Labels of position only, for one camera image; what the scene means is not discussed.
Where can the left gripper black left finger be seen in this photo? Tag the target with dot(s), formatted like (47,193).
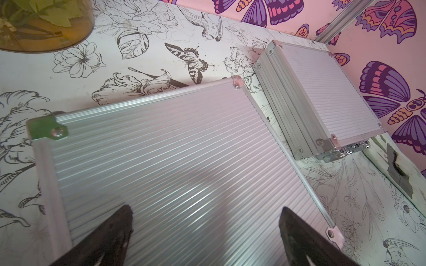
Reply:
(106,245)

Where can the potted green plant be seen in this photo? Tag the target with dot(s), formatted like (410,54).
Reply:
(38,26)

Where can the silver poker case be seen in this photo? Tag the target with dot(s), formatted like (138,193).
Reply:
(203,171)
(318,109)

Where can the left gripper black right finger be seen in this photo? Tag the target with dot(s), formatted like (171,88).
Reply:
(303,245)

